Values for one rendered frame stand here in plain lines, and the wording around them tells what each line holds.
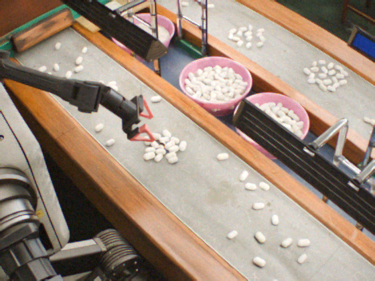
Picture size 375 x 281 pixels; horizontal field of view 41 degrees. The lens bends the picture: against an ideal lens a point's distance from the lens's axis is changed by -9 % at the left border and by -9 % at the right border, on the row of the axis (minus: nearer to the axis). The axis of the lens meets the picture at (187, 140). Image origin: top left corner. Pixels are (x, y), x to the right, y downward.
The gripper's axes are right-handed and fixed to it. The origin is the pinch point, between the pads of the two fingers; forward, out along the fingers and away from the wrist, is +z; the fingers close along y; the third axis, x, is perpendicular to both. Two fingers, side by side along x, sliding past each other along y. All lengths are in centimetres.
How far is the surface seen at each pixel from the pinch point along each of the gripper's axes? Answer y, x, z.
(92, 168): 1.0, -24.9, -1.6
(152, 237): 29.2, -11.4, 9.5
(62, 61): -60, -38, -9
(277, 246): 36, 15, 34
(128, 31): -25.8, 8.1, -17.0
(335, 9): -198, 51, 160
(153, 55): -15.4, 11.6, -10.4
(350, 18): -186, 58, 165
